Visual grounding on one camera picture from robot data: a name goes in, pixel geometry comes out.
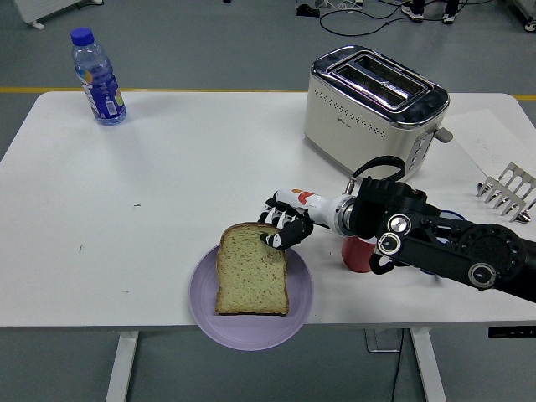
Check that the grey toaster lever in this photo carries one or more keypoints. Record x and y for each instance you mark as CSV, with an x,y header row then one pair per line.
x,y
443,134

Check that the silver toast rack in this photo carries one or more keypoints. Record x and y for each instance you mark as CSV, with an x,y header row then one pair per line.
x,y
508,197

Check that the purple plate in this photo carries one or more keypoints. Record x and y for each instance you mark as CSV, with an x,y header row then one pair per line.
x,y
247,333

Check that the white furniture base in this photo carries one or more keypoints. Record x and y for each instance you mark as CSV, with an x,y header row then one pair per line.
x,y
46,8

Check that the blue mug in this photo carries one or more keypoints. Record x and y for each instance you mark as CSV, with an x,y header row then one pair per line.
x,y
455,212

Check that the clear water bottle blue cap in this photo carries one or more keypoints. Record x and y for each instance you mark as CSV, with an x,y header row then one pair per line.
x,y
100,84

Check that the red mug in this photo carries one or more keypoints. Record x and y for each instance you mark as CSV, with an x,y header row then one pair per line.
x,y
356,255

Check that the bread slice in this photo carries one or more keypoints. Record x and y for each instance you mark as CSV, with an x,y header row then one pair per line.
x,y
251,276

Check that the black table control panel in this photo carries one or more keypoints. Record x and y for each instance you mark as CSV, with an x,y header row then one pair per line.
x,y
511,331

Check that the white equipment frame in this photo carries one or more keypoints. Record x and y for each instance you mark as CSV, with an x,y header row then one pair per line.
x,y
529,23

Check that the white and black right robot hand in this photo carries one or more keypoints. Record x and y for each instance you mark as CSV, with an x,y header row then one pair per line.
x,y
307,205

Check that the person's foot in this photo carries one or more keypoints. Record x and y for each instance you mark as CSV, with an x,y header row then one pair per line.
x,y
413,12
450,17

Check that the cream and chrome toaster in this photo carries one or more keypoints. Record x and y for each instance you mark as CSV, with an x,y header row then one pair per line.
x,y
356,138

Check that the white table leg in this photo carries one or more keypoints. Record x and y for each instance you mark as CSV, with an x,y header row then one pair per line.
x,y
121,368
429,368

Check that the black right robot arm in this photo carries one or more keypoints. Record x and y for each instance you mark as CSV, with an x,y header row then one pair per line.
x,y
452,243

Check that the grey metal bracket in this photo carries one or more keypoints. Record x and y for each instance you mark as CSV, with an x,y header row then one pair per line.
x,y
381,341

